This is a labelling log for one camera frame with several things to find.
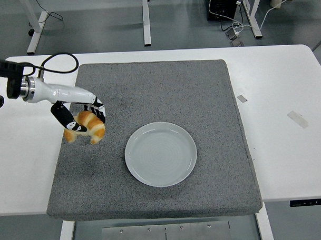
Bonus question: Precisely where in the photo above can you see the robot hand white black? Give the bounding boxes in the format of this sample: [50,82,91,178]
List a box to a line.
[29,74,108,135]

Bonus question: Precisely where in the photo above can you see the golden croissant bread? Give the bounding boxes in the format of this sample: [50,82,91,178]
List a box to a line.
[63,109,106,145]

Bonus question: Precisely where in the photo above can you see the pale grey round plate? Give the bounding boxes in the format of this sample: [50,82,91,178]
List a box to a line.
[123,121,199,189]

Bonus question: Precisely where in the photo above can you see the grey metal plate with screws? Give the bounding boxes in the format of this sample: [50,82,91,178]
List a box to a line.
[100,220,232,240]

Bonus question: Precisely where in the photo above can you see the grey speckled mat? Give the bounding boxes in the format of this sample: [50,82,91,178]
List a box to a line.
[41,57,264,224]

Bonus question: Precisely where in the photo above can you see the white table leg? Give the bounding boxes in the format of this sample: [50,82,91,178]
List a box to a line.
[255,212,276,240]
[57,220,75,240]

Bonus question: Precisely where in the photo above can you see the black computer box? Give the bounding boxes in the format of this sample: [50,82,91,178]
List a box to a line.
[206,0,242,22]

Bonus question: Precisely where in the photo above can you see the large clear tape piece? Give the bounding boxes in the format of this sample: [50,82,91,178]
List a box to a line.
[286,109,309,130]

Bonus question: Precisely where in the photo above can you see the black table control panel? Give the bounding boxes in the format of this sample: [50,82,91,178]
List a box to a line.
[289,198,321,208]

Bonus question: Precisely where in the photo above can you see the white desk frame leg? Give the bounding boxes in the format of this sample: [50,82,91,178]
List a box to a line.
[18,0,50,56]
[141,0,152,46]
[240,0,264,39]

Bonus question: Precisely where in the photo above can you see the black floor cable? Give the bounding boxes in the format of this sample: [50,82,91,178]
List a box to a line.
[26,0,65,36]

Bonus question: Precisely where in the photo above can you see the white cable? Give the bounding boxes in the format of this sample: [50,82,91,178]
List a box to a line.
[208,0,279,35]

